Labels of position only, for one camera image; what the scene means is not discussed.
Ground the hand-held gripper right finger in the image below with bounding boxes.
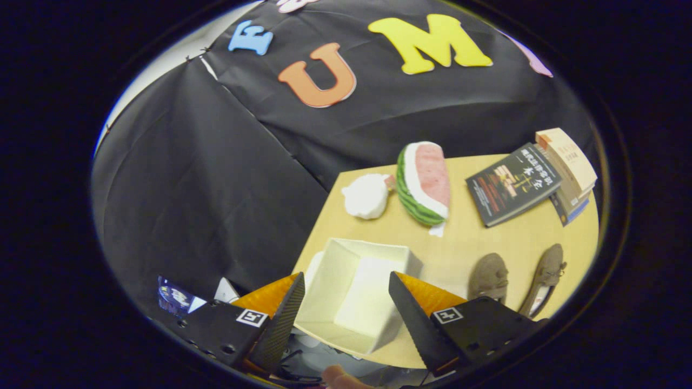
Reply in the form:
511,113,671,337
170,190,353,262
389,272,548,377

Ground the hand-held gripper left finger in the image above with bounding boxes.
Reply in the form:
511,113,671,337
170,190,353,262
176,272,305,374

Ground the foldable fabric storage box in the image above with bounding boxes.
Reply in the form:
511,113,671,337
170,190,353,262
294,238,424,358

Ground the brown moccasin shoe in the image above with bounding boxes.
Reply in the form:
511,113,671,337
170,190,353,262
468,253,509,306
518,244,567,319

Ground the person's grey clothing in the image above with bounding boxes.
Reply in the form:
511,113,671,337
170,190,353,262
287,334,433,387

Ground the white paper sheet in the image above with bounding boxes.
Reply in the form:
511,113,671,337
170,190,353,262
214,277,240,303

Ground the blue printed package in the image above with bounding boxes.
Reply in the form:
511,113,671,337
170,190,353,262
158,277,206,317

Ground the white plush toy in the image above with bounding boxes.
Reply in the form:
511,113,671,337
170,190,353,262
342,173,395,220

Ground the watermelon slice plush toy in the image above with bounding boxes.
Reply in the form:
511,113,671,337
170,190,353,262
396,142,451,238

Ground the black cover book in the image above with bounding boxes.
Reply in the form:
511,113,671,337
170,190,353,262
466,143,563,227

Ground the grey cover book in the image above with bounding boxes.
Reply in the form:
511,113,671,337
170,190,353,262
549,162,595,217

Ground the blue cover book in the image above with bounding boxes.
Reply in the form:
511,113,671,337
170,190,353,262
560,200,591,226

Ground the beige cover book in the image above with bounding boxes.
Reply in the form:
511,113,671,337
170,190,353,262
535,128,598,198

